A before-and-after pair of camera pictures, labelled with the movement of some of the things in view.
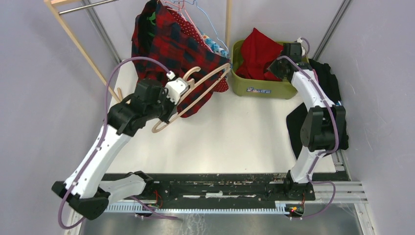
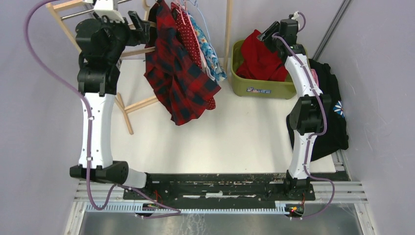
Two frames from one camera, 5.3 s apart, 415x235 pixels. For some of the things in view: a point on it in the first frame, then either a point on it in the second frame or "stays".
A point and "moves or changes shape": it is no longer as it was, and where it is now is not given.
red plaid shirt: (159, 34) moves or changes shape
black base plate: (221, 187) stays
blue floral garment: (215, 47) to (208, 49)
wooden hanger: (227, 67) to (147, 9)
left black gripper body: (167, 105) to (137, 36)
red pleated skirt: (258, 51) stays
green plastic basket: (266, 88) stays
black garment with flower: (294, 120) stays
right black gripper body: (276, 67) to (267, 37)
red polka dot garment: (220, 84) to (182, 23)
